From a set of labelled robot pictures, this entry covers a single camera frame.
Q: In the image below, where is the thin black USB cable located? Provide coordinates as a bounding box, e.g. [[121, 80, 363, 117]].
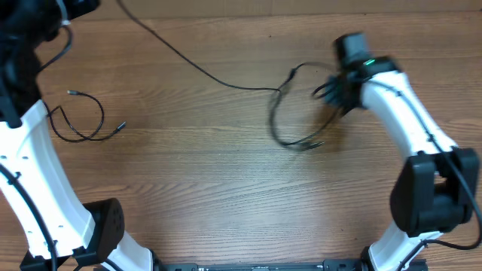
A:
[[267, 62, 343, 152]]

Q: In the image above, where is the black cable with USB-A plug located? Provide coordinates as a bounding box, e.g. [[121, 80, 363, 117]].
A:
[[116, 0, 282, 92]]

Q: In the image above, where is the thick black USB cable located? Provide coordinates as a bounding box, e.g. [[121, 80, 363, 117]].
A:
[[44, 90, 127, 143]]

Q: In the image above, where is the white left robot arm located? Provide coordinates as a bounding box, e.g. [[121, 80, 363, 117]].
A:
[[1, 0, 162, 270]]

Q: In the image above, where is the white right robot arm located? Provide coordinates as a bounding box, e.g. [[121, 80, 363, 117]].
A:
[[323, 32, 481, 270]]

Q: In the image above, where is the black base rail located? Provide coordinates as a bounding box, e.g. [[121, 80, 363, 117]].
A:
[[162, 259, 369, 271]]

